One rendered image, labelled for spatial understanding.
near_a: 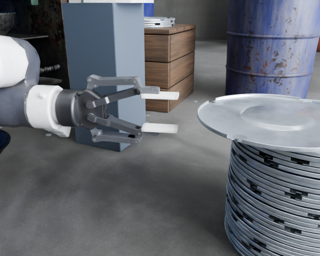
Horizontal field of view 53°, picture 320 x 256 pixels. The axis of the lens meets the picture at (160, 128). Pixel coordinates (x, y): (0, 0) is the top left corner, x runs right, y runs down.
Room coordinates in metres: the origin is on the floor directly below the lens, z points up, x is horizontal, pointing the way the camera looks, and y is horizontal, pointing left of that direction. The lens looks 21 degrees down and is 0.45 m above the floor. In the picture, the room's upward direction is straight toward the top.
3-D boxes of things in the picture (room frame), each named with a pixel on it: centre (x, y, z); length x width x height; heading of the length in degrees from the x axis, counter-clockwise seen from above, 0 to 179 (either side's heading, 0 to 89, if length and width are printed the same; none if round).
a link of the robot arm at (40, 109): (0.63, 0.22, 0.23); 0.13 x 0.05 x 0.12; 172
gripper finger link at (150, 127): (0.58, 0.00, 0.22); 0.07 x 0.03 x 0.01; 82
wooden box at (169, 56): (1.57, 0.08, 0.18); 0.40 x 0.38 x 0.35; 67
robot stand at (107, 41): (1.05, 0.17, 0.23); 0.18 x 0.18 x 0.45; 65
